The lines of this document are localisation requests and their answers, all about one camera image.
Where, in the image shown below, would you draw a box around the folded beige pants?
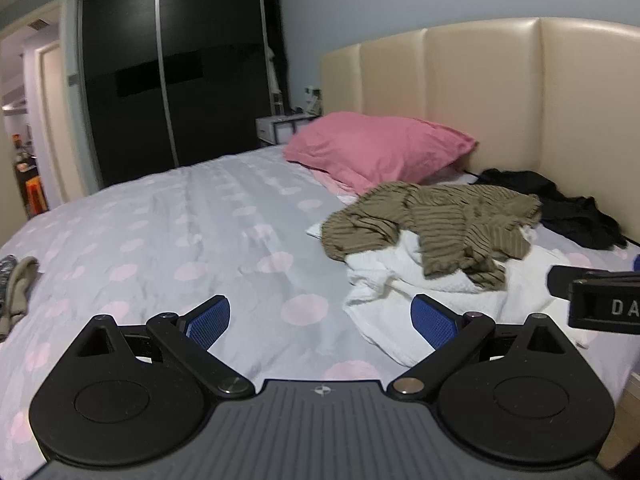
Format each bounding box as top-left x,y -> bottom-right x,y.
0,256 -> 41,342

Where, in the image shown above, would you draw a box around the white nightstand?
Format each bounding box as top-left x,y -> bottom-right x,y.
255,112 -> 319,149

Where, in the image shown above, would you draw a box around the light pink pillow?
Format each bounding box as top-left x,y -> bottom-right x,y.
310,170 -> 362,207

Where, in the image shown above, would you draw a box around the cluttered hallway shelf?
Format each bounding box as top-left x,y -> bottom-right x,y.
10,132 -> 39,175

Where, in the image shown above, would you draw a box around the folded dark floral garment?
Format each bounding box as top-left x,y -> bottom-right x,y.
0,254 -> 19,292

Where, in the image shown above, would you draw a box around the black garment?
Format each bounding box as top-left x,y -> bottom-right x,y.
474,168 -> 629,251

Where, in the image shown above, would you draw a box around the white waffle cloth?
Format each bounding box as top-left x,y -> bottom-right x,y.
306,220 -> 588,367

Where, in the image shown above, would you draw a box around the beige padded headboard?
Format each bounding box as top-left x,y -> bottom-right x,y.
320,17 -> 640,247

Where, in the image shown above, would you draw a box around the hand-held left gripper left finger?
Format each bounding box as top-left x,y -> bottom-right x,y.
67,295 -> 255,401

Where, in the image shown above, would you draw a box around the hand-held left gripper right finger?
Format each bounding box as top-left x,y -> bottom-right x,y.
386,293 -> 577,402

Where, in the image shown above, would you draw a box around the orange stool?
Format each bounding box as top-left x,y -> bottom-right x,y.
25,176 -> 49,212

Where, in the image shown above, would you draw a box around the black sliding wardrobe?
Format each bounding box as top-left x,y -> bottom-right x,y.
77,0 -> 289,192

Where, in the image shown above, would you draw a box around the hallway door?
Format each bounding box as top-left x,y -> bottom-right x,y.
36,41 -> 70,203

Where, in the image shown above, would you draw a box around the olive striped shirt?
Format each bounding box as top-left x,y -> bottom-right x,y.
320,182 -> 544,291

